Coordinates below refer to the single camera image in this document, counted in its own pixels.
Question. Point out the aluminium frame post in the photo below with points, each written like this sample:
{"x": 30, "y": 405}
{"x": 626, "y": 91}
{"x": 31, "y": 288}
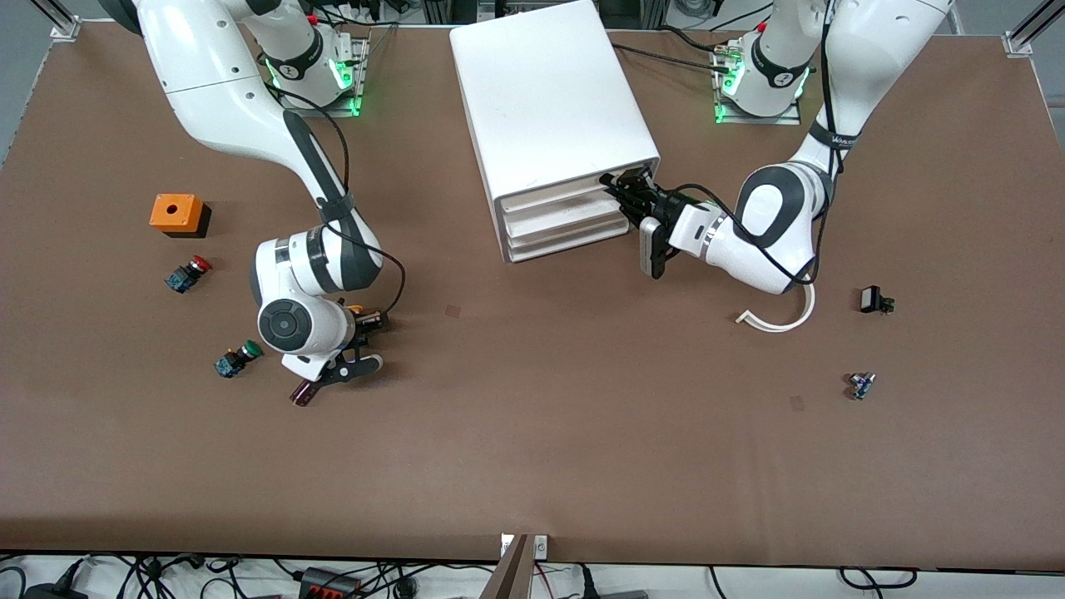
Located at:
{"x": 58, "y": 21}
{"x": 1027, "y": 29}

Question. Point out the black power strip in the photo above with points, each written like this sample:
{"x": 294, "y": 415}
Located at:
{"x": 329, "y": 586}

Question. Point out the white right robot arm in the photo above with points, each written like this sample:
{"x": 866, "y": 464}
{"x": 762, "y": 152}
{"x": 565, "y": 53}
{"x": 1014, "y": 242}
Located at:
{"x": 216, "y": 75}

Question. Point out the white curved plastic clip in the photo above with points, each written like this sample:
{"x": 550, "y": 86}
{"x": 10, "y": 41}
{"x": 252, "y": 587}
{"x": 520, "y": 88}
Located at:
{"x": 782, "y": 326}

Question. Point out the chrome metal fitting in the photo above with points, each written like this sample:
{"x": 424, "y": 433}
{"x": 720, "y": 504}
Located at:
{"x": 861, "y": 385}

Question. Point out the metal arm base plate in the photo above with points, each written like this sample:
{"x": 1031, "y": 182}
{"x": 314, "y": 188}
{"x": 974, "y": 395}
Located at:
{"x": 782, "y": 119}
{"x": 356, "y": 101}

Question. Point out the small white bracket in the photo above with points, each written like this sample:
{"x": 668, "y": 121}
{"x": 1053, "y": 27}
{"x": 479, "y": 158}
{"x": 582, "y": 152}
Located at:
{"x": 541, "y": 546}

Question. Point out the red push button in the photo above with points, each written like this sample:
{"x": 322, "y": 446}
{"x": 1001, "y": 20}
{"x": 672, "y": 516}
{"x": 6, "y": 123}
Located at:
{"x": 187, "y": 274}

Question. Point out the dark brown capacitor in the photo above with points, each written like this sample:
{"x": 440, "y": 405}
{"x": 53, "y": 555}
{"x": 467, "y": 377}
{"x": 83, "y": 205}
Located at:
{"x": 304, "y": 395}

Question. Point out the black square push switch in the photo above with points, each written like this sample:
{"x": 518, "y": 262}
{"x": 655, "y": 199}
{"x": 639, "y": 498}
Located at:
{"x": 871, "y": 299}

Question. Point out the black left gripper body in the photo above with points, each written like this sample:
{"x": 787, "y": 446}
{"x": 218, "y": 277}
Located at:
{"x": 660, "y": 204}

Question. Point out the white drawer cabinet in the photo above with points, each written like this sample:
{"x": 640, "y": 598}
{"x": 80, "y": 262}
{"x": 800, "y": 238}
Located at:
{"x": 541, "y": 91}

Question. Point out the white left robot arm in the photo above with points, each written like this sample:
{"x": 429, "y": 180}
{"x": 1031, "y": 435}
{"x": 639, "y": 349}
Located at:
{"x": 774, "y": 208}

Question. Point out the orange button box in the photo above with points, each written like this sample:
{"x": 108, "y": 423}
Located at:
{"x": 175, "y": 212}

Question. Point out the brown slanted beam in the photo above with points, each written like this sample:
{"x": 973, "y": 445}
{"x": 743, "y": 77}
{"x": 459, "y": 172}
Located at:
{"x": 512, "y": 574}

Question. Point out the green push button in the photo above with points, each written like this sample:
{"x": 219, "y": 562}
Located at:
{"x": 237, "y": 359}

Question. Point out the white plastic drawer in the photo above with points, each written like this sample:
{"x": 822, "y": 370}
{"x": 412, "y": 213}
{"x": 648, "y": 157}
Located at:
{"x": 574, "y": 244}
{"x": 549, "y": 200}
{"x": 566, "y": 223}

